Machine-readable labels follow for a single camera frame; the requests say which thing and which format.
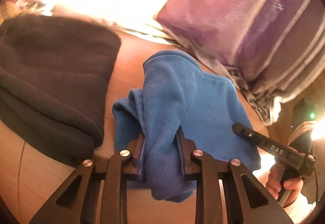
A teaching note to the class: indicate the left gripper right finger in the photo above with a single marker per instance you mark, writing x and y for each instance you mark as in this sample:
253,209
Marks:
227,192

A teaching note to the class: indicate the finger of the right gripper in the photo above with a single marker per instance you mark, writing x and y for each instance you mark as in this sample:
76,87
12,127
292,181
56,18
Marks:
247,134

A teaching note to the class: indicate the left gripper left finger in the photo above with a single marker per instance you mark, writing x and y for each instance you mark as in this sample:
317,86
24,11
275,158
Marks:
95,185

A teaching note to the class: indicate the blue fleece pants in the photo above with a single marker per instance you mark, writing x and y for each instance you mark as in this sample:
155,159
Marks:
178,94

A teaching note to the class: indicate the person's right hand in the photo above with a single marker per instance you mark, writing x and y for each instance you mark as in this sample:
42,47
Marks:
292,186

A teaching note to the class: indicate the white quilted sleeve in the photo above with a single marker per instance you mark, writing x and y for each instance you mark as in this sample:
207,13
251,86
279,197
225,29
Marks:
300,209

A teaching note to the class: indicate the purple grey curtain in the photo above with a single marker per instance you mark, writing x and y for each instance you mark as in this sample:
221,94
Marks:
272,50

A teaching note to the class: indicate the dark folded garment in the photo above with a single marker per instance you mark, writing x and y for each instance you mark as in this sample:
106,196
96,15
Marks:
55,73

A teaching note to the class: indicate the black camera mount with tape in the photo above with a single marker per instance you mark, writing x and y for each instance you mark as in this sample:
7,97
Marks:
302,124

